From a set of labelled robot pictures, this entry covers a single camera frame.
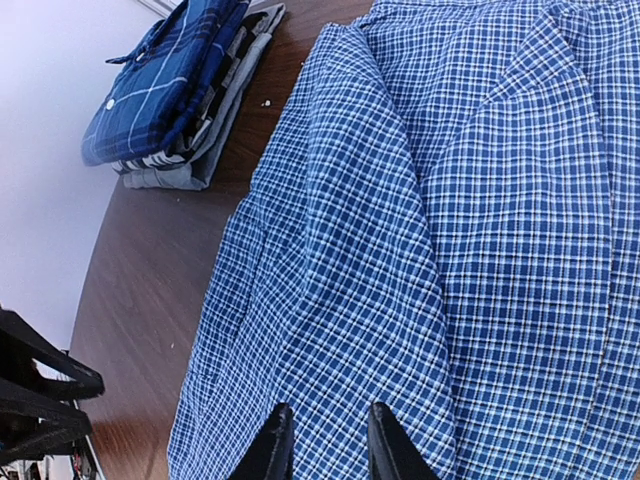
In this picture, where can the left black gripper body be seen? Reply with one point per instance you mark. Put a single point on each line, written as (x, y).
(39, 386)

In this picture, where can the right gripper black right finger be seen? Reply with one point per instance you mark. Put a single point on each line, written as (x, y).
(391, 453)

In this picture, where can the black grey printed folded shirt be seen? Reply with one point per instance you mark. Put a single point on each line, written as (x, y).
(190, 162)

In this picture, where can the dark blue plaid folded shirt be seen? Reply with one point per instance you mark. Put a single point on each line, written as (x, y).
(162, 82)

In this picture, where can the blue small-check long sleeve shirt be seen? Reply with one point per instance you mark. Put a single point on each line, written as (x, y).
(446, 220)

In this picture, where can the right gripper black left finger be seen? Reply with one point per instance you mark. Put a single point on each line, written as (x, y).
(271, 454)

